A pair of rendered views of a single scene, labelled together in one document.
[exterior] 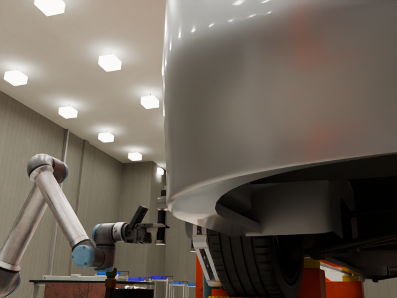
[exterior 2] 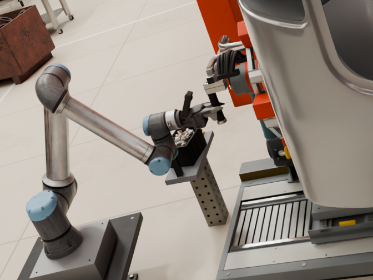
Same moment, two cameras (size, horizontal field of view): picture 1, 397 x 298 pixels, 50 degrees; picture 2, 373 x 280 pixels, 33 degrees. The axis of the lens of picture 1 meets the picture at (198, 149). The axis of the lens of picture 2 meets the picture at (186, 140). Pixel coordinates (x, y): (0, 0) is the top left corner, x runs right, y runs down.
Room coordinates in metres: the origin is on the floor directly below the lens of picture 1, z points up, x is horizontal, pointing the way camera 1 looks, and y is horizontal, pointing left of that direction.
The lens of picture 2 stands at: (-0.57, 0.44, 1.90)
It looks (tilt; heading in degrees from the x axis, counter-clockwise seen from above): 25 degrees down; 358
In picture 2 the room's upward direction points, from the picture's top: 22 degrees counter-clockwise
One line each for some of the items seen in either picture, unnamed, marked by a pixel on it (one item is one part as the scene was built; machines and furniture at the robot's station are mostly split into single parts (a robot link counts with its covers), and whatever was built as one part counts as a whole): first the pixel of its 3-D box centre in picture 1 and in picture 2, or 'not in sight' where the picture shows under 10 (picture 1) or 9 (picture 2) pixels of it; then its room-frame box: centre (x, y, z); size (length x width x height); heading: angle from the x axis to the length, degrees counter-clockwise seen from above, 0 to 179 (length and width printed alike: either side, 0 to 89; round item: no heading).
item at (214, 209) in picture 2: not in sight; (206, 188); (2.37, 0.31, 0.21); 0.10 x 0.10 x 0.42; 64
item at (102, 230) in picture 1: (107, 233); (157, 124); (2.03, 0.42, 0.81); 0.12 x 0.09 x 0.10; 64
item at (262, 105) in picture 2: not in sight; (265, 105); (1.67, 0.00, 0.85); 0.09 x 0.08 x 0.07; 154
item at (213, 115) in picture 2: (155, 230); (213, 114); (1.89, 0.18, 0.81); 0.09 x 0.03 x 0.06; 56
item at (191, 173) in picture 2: not in sight; (190, 156); (2.34, 0.32, 0.44); 0.43 x 0.17 x 0.03; 154
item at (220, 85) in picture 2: (168, 203); (215, 84); (1.89, 0.13, 0.93); 0.09 x 0.05 x 0.05; 64
